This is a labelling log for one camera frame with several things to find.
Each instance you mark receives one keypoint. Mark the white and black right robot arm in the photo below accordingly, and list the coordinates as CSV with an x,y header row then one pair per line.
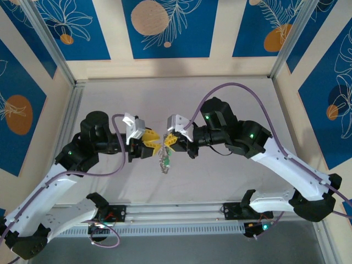
x,y
288,170

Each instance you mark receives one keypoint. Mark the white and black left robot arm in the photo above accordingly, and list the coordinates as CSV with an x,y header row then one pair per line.
x,y
35,200

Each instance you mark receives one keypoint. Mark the black electronics box with LED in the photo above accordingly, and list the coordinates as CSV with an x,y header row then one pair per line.
x,y
96,232
251,231

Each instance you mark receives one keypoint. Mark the aluminium side rail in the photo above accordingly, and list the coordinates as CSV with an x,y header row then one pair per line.
x,y
72,110

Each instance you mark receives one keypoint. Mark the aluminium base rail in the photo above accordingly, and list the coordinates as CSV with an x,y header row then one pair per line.
x,y
176,213

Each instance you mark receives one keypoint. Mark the aluminium frame post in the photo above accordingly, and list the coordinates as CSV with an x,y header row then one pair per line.
x,y
52,49
297,35

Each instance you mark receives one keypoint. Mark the aluminium frame leg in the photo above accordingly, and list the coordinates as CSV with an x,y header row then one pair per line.
x,y
330,247

